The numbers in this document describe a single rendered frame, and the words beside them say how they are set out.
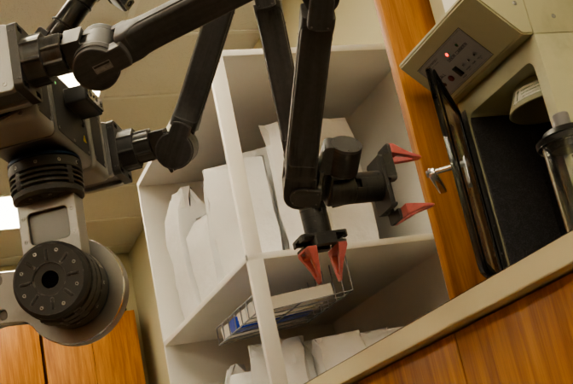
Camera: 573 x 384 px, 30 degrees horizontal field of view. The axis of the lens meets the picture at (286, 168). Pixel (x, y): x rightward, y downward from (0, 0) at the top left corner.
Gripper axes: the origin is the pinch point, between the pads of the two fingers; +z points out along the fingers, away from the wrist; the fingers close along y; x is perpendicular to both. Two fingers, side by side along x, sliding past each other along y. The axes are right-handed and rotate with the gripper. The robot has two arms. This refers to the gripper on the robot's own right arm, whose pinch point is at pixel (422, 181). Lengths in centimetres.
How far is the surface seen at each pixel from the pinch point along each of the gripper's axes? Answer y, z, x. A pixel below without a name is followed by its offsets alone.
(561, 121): -1.3, 14.0, -26.8
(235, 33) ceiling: 151, 49, 212
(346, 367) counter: -26.1, -9.3, 34.5
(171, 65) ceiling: 152, 27, 241
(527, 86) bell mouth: 15.2, 24.4, -6.3
